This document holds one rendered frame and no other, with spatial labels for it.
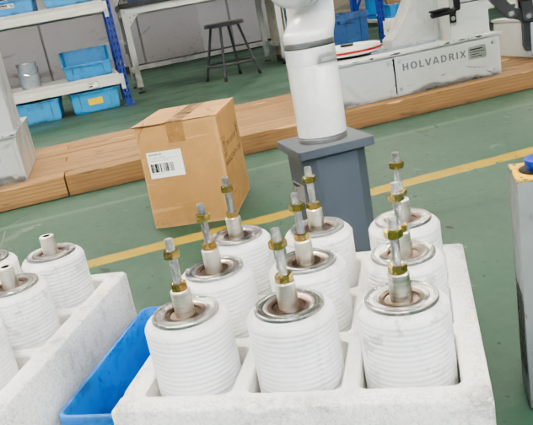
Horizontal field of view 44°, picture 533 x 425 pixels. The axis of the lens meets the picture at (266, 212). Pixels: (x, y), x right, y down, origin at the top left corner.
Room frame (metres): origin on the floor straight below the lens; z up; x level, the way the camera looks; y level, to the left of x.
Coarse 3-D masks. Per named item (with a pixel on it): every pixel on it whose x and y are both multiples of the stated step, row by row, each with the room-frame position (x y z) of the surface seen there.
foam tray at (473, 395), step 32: (448, 256) 0.85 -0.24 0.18; (352, 288) 0.81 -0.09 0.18; (352, 352) 0.65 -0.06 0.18; (480, 352) 0.60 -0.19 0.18; (256, 384) 0.65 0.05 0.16; (352, 384) 0.59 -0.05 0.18; (480, 384) 0.55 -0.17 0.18; (128, 416) 0.61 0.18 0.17; (160, 416) 0.60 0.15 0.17; (192, 416) 0.59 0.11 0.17; (224, 416) 0.58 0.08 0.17; (256, 416) 0.58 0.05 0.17; (288, 416) 0.57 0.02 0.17; (320, 416) 0.56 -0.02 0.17; (352, 416) 0.55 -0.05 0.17; (384, 416) 0.54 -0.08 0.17; (416, 416) 0.54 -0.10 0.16; (448, 416) 0.53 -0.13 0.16; (480, 416) 0.52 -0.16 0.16
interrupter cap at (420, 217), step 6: (414, 210) 0.86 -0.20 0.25; (420, 210) 0.86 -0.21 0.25; (426, 210) 0.85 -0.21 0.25; (378, 216) 0.86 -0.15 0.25; (384, 216) 0.86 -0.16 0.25; (414, 216) 0.84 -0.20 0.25; (420, 216) 0.84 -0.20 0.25; (426, 216) 0.83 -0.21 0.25; (378, 222) 0.84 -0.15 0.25; (384, 222) 0.84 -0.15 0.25; (408, 222) 0.83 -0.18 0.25; (414, 222) 0.81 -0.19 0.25; (420, 222) 0.81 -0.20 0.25; (426, 222) 0.81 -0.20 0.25; (384, 228) 0.82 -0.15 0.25; (408, 228) 0.80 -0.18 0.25
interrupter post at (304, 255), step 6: (294, 240) 0.76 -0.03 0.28; (306, 240) 0.75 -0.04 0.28; (294, 246) 0.75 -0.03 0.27; (300, 246) 0.75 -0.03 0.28; (306, 246) 0.75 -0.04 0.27; (312, 246) 0.75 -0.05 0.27; (300, 252) 0.75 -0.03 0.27; (306, 252) 0.75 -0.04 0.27; (312, 252) 0.75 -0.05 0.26; (300, 258) 0.75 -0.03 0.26; (306, 258) 0.75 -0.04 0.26; (312, 258) 0.75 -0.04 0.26; (300, 264) 0.75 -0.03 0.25; (306, 264) 0.75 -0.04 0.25
